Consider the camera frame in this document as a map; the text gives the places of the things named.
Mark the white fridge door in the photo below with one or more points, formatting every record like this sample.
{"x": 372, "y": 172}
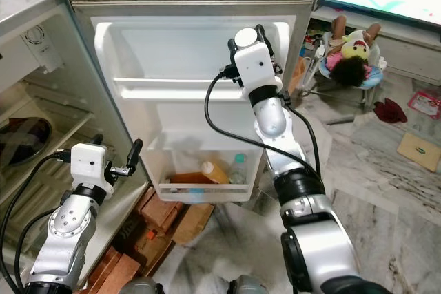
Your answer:
{"x": 158, "y": 53}

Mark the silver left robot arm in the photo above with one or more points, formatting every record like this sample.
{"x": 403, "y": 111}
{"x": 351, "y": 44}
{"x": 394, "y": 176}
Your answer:
{"x": 69, "y": 225}

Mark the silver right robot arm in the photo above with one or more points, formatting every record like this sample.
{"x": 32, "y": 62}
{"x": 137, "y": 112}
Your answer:
{"x": 272, "y": 118}

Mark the white fridge shelf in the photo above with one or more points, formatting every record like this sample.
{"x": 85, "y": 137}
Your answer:
{"x": 34, "y": 184}

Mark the white fridge cabinet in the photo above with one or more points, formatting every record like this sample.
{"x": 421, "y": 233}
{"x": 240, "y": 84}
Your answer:
{"x": 17, "y": 94}

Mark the white fridge thermostat housing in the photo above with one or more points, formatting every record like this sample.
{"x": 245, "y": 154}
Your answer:
{"x": 39, "y": 49}

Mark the red clay brick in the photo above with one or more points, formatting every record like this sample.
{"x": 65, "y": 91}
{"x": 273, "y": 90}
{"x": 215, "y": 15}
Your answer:
{"x": 156, "y": 208}
{"x": 127, "y": 249}
{"x": 107, "y": 277}

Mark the brown flat food packet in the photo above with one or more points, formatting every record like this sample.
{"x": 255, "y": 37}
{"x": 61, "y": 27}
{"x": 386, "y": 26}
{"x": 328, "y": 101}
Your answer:
{"x": 186, "y": 179}

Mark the dark pot with lid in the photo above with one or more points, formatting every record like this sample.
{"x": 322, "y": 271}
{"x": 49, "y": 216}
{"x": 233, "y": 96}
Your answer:
{"x": 24, "y": 142}

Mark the child with dark curly hair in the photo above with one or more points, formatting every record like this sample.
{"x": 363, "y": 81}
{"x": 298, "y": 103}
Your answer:
{"x": 351, "y": 70}

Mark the white door bottle bin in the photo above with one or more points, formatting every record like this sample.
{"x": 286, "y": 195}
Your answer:
{"x": 200, "y": 194}

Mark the orange juice bottle white cap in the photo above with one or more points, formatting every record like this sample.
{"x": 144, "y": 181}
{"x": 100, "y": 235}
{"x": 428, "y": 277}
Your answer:
{"x": 212, "y": 173}

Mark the plain brown cardboard piece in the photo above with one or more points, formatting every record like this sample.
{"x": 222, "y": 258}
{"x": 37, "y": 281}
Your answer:
{"x": 191, "y": 224}

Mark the blue baby bouncer seat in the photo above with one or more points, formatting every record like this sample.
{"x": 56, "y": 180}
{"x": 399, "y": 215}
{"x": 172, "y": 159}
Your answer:
{"x": 375, "y": 79}

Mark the clear water bottle blue cap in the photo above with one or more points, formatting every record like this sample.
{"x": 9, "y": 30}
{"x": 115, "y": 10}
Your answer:
{"x": 238, "y": 169}

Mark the grey left robot leg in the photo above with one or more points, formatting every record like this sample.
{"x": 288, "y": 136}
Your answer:
{"x": 143, "y": 286}

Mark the grey robot leg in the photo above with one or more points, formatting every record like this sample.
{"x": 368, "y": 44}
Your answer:
{"x": 143, "y": 286}
{"x": 251, "y": 286}

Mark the dark red cloth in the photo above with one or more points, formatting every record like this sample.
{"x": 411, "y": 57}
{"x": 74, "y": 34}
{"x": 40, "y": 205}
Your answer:
{"x": 391, "y": 111}

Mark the pink framed toy board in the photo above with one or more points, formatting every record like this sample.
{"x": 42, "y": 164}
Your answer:
{"x": 424, "y": 104}

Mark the cardboard piece with green logo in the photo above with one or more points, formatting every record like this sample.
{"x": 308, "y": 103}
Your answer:
{"x": 420, "y": 152}

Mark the grey right robot leg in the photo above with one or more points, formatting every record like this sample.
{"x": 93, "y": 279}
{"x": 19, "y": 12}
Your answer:
{"x": 251, "y": 286}

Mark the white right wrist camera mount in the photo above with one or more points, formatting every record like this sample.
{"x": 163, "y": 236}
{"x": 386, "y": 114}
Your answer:
{"x": 256, "y": 67}

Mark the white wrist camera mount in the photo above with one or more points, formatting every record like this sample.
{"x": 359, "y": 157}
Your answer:
{"x": 256, "y": 67}
{"x": 91, "y": 164}

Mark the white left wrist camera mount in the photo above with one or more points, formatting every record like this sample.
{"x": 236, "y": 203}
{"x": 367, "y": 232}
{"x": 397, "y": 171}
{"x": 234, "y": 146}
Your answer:
{"x": 91, "y": 164}

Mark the white door shelf rail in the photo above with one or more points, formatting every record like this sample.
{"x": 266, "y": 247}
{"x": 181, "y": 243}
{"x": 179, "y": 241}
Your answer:
{"x": 165, "y": 89}

